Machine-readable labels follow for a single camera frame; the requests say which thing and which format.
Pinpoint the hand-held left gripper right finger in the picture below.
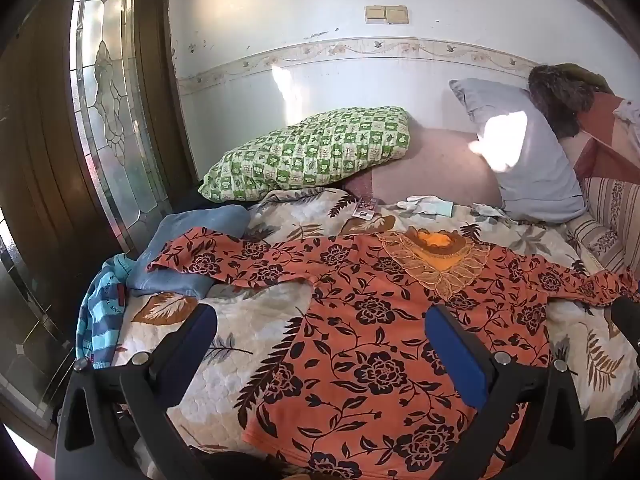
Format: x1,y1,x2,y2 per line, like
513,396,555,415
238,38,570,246
424,305,618,480

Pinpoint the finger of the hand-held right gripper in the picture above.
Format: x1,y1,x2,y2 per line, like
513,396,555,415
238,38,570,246
611,296,640,361

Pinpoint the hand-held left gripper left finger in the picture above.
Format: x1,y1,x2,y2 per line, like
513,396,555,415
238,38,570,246
54,304,218,480

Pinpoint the orange floral shirt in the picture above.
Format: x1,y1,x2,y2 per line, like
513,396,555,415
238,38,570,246
147,226,640,480

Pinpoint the leaf-printed quilt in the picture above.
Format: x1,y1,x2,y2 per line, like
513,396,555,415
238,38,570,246
112,187,640,461

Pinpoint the blue striped garment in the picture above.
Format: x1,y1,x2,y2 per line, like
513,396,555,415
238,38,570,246
76,254,146,368

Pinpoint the blue cloth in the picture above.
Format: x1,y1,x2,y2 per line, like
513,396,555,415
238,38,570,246
127,205,251,298

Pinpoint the striped cushion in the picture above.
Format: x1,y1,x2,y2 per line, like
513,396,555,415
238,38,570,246
565,177,640,276

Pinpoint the white glove with teal cuff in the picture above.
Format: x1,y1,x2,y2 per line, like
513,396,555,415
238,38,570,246
397,195,454,217

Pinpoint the red-brown headboard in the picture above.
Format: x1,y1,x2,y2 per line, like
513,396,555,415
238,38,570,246
572,92,640,182

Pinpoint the grey pillow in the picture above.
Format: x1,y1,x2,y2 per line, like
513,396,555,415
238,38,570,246
448,78,587,224

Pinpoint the pink pillow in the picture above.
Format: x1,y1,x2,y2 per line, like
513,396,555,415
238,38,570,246
344,127,506,206

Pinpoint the green patterned pillow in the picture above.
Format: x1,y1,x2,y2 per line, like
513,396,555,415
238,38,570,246
198,106,412,204

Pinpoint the wooden door with leaded glass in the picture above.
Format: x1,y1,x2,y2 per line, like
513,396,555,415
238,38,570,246
0,0,201,443

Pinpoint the dark fuzzy cloth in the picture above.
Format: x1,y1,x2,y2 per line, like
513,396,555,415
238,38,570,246
529,62,613,139

